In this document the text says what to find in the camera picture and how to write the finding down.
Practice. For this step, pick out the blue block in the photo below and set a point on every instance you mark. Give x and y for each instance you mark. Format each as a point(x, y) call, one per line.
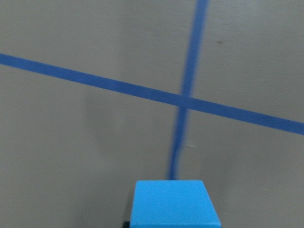
point(172, 204)

